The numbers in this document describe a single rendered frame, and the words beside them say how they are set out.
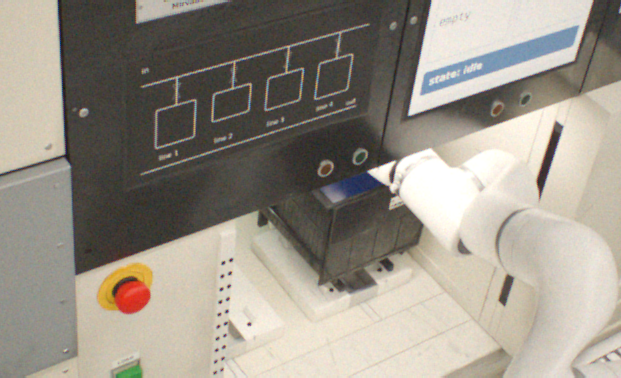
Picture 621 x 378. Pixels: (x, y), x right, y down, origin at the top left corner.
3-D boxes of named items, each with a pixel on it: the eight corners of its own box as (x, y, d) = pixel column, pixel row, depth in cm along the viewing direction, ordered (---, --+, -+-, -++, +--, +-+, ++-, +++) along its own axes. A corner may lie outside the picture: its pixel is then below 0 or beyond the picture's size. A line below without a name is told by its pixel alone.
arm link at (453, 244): (446, 145, 156) (394, 180, 155) (502, 201, 148) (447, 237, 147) (455, 180, 163) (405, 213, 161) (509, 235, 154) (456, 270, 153)
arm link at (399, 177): (392, 211, 159) (381, 198, 161) (440, 195, 163) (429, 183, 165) (402, 167, 154) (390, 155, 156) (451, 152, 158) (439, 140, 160)
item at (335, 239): (308, 307, 177) (332, 159, 157) (243, 232, 189) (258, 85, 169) (422, 258, 189) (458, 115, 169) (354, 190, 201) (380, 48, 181)
